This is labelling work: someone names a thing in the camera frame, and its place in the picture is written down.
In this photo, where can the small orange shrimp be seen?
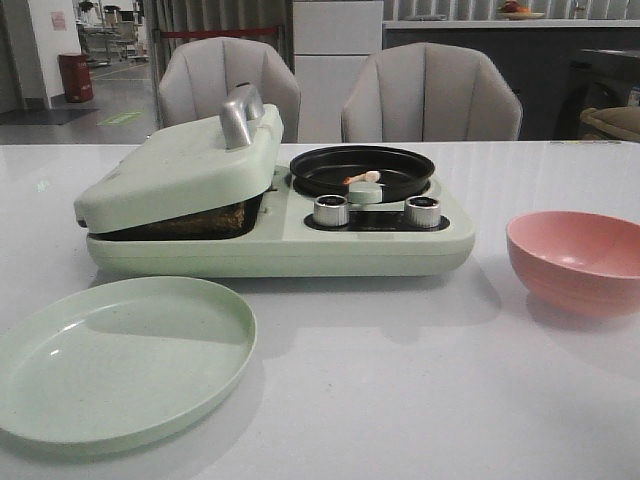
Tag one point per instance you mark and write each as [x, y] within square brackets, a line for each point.
[371, 176]

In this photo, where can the bread slice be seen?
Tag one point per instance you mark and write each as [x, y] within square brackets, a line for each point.
[220, 223]

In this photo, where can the mint green breakfast maker lid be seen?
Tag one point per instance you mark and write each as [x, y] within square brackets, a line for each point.
[181, 170]

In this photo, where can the pink plastic bowl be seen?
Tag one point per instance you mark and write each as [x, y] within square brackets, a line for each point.
[581, 262]

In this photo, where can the mint green breakfast maker base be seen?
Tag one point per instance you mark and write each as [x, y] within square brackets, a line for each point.
[281, 244]

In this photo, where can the left silver control knob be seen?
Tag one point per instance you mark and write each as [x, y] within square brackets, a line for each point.
[331, 210]

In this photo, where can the silver control knob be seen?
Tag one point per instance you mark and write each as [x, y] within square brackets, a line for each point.
[422, 212]
[331, 210]

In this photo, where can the right silver control knob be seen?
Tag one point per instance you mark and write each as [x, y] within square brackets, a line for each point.
[422, 212]

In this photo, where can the black round frying pan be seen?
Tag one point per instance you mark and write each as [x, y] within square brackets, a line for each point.
[323, 171]

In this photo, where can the right grey upholstered chair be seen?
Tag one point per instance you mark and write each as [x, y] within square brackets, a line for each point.
[425, 92]

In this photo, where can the grey upholstered chair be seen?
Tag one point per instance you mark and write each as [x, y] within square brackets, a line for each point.
[425, 92]
[200, 75]

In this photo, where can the white cabinet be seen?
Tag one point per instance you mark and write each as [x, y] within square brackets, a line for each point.
[332, 40]

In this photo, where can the left grey upholstered chair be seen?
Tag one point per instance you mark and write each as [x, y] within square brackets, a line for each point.
[200, 75]

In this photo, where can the red barrier tape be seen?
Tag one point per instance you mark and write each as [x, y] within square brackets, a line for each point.
[234, 33]

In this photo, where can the mint green round plate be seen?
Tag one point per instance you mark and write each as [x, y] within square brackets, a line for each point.
[123, 364]

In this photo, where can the dark grey counter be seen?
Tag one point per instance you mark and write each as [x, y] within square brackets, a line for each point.
[534, 56]

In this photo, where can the fruit plate on counter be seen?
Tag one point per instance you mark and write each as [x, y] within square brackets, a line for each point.
[514, 10]

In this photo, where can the red bin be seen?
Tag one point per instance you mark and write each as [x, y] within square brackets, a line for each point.
[75, 76]

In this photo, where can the beige cushion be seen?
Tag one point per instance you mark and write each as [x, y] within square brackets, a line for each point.
[617, 123]

